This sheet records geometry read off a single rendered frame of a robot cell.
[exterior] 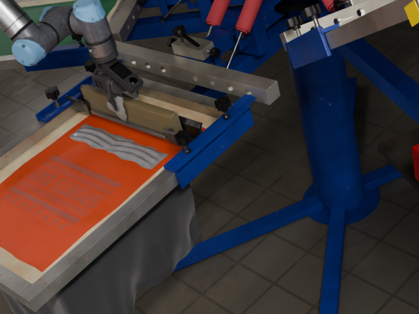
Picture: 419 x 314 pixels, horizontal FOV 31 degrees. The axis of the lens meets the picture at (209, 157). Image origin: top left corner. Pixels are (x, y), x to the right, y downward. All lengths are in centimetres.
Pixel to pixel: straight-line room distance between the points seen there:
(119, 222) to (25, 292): 27
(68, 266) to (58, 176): 42
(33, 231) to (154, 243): 33
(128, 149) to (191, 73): 30
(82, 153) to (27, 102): 245
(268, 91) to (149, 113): 33
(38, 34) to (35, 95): 267
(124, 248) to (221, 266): 112
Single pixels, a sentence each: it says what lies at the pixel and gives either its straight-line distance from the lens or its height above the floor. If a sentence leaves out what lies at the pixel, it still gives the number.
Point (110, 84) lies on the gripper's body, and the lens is 209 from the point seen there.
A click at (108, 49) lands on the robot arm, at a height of 123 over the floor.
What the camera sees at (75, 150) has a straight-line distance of 221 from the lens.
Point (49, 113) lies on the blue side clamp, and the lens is 233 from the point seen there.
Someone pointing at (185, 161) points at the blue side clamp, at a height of 101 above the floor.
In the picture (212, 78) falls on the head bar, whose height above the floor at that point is 103.
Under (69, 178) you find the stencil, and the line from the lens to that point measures 210.
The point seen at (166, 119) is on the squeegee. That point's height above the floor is 105.
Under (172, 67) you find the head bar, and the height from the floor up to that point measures 103.
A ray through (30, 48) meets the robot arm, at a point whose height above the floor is 133.
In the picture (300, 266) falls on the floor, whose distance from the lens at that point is 297.
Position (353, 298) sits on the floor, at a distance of 283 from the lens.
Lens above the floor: 213
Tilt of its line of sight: 36 degrees down
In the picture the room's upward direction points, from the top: 17 degrees counter-clockwise
